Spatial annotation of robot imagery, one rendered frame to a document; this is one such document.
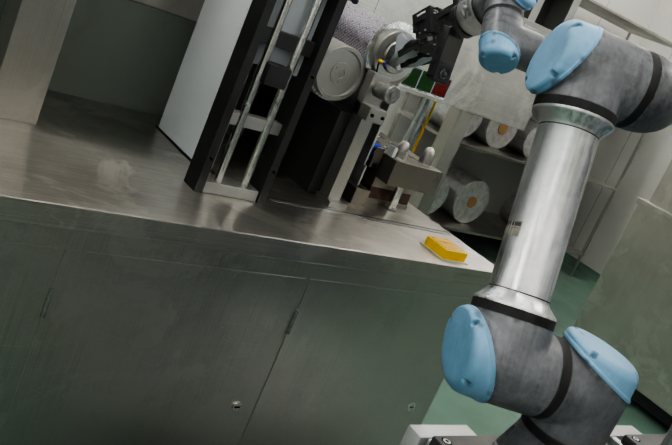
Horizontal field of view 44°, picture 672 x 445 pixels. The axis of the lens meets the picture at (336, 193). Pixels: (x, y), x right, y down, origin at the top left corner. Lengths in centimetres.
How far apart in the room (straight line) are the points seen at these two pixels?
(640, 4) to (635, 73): 567
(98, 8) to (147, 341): 74
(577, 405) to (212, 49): 104
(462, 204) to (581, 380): 444
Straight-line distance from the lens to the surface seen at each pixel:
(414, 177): 199
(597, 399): 119
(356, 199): 194
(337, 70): 179
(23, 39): 159
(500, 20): 159
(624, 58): 121
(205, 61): 180
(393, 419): 203
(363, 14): 193
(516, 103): 268
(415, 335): 190
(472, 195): 560
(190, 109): 181
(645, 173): 672
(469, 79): 250
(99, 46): 192
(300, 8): 159
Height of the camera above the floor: 137
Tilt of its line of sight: 14 degrees down
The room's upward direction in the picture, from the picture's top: 23 degrees clockwise
